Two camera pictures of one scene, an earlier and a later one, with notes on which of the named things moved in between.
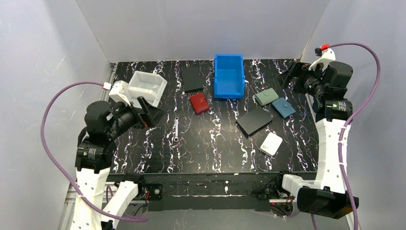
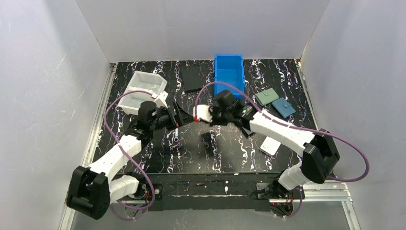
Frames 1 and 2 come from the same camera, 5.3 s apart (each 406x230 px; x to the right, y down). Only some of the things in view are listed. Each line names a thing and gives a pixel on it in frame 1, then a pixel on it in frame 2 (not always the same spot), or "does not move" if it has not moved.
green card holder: (266, 96) does not move
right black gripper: (296, 73) → (214, 113)
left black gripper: (141, 112) → (173, 115)
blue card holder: (283, 107) does not move
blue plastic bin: (229, 76) does not move
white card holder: (271, 144) does not move
